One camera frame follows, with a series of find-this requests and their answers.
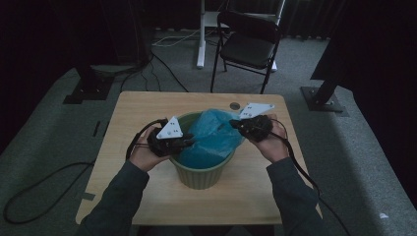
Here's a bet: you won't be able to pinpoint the blue plastic bag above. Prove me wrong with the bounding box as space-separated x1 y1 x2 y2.
178 108 246 170

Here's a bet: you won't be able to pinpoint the black folding chair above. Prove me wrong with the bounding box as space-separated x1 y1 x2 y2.
209 10 283 95

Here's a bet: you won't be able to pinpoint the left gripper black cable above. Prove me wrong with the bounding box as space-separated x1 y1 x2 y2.
125 118 168 161

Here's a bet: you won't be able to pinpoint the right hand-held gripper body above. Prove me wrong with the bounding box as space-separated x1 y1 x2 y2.
238 102 276 143

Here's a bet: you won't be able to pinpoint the white floor cable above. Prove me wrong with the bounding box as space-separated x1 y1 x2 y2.
150 28 202 48

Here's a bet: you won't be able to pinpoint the person's left hand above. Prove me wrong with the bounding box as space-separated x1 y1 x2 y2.
129 125 172 173

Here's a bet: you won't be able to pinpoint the green ribbed plastic bin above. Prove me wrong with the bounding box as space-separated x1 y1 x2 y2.
169 111 246 191

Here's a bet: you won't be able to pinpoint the person's right hand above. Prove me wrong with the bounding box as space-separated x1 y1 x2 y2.
250 113 290 164

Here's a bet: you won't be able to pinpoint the black slanted stand with base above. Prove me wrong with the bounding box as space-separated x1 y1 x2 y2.
300 32 350 114

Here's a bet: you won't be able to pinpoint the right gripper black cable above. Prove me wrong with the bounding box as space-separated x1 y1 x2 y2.
270 118 352 236

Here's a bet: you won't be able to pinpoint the black looped floor cable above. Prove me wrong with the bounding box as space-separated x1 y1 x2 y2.
2 160 96 226

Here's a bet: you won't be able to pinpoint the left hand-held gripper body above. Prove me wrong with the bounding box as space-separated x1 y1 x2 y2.
147 115 185 157

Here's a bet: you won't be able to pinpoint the black stand with square base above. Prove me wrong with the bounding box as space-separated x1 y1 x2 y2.
62 62 114 105

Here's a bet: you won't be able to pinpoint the grey round stand base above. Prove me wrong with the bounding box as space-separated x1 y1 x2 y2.
90 63 140 75

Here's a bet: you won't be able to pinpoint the black floor cables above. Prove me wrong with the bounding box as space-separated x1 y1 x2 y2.
119 48 190 93

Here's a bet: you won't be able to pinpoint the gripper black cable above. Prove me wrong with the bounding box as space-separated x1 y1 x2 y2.
270 118 352 236
125 118 168 161

